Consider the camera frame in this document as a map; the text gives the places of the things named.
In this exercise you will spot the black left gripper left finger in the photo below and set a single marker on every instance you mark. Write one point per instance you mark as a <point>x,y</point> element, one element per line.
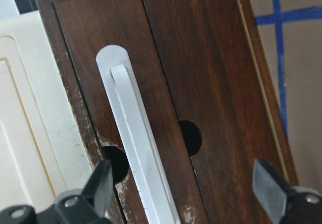
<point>99,188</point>

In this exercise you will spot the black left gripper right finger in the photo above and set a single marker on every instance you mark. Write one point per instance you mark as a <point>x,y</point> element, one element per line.
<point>271,189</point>

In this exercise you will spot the white drawer handle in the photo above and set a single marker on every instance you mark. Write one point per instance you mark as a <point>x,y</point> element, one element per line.
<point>136,134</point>

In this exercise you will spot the dark wooden drawer cabinet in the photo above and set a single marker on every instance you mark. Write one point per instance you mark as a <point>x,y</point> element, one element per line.
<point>214,83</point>

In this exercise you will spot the cream plastic storage box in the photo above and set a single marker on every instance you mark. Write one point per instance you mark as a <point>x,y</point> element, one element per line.
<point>42,153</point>

